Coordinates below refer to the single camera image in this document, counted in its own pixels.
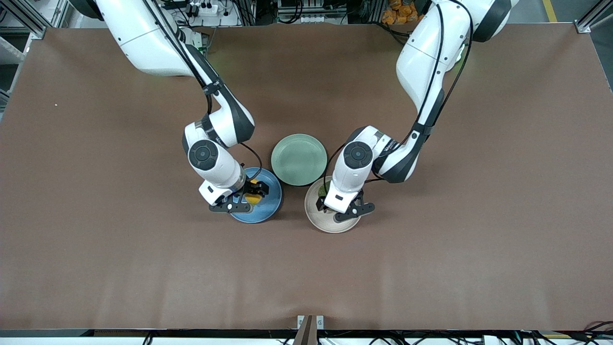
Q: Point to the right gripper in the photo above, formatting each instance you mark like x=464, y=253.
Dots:
x=249, y=187

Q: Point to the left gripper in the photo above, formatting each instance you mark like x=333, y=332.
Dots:
x=321, y=201

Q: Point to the yellow lemon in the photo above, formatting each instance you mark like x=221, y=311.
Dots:
x=254, y=198

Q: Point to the green lettuce leaf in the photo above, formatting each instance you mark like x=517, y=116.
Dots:
x=322, y=188

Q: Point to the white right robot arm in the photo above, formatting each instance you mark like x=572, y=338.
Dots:
x=210, y=153

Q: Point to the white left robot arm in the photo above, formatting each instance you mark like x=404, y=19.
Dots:
x=421, y=52

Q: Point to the blue plate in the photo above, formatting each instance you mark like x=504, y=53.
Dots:
x=268, y=206

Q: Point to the beige plate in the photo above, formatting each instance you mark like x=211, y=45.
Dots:
x=318, y=218

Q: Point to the green plate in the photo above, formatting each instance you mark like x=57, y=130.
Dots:
x=299, y=159

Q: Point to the white power strip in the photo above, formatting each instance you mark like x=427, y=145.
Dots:
x=203, y=7

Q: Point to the bag of orange fruit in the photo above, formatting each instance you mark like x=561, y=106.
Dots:
x=400, y=12

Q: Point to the camera mounting bracket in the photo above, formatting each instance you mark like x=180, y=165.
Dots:
x=310, y=328

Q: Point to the aluminium frame profile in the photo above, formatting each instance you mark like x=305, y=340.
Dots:
x=591, y=19
x=28, y=17

